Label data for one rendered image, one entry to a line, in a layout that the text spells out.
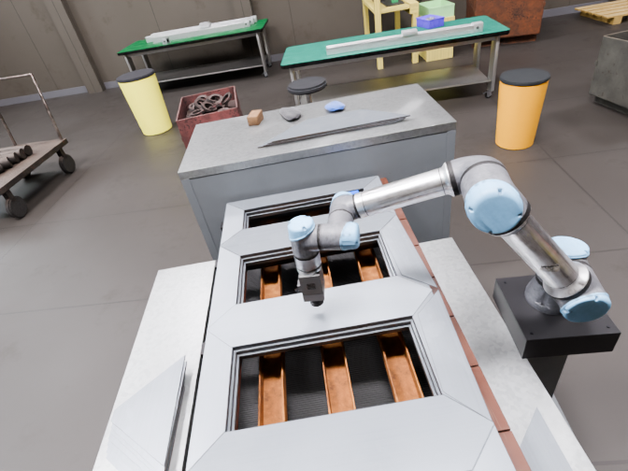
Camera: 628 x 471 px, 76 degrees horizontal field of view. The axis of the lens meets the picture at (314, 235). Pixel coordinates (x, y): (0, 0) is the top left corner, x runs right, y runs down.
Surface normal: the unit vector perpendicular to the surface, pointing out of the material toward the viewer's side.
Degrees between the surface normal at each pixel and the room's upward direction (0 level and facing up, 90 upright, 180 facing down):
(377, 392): 0
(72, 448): 0
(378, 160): 90
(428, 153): 90
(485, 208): 84
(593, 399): 0
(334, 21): 90
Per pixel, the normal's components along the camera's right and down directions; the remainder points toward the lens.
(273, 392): -0.15, -0.79
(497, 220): -0.23, 0.53
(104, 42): -0.01, 0.61
